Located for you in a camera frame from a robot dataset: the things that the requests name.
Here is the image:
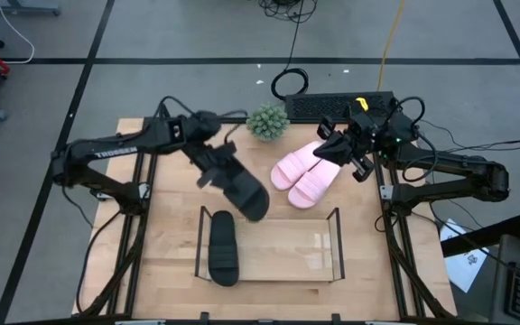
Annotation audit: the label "thin black cable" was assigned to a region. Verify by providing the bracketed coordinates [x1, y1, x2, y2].
[417, 117, 520, 157]

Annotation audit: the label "black keyboard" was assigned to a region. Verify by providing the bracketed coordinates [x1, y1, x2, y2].
[284, 91, 399, 123]

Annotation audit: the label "pink slide sandal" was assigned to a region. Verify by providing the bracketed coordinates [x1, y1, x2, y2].
[287, 158, 343, 209]
[271, 140, 327, 191]

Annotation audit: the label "black slide sandal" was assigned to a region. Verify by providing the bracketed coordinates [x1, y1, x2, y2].
[217, 157, 271, 223]
[208, 209, 240, 288]

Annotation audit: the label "black aluminium table frame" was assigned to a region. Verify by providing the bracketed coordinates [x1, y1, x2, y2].
[72, 101, 458, 324]

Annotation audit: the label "coiled black cable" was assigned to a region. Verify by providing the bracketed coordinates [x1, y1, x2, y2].
[271, 17, 310, 102]

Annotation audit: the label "tangled black cables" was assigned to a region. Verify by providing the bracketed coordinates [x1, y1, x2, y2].
[258, 0, 319, 24]

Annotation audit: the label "white cable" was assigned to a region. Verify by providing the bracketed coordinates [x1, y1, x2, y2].
[0, 0, 36, 65]

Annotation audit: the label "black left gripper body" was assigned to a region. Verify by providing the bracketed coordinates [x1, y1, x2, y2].
[182, 142, 238, 181]

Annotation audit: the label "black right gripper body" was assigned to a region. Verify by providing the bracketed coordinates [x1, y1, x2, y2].
[317, 110, 383, 183]

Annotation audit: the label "green succulent plant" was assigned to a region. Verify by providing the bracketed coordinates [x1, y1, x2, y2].
[246, 103, 291, 143]

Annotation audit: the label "clear shelf with black frame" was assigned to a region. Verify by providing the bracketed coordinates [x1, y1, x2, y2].
[194, 206, 346, 283]

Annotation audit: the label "yellow cable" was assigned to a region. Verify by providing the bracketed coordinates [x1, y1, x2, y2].
[376, 0, 409, 93]

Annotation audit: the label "white paper sheet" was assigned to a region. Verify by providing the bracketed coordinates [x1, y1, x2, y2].
[439, 218, 490, 293]

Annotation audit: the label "grey floor platform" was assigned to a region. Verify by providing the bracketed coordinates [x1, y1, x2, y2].
[0, 0, 61, 17]

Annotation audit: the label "black beam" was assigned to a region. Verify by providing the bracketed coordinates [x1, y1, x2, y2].
[440, 215, 520, 258]

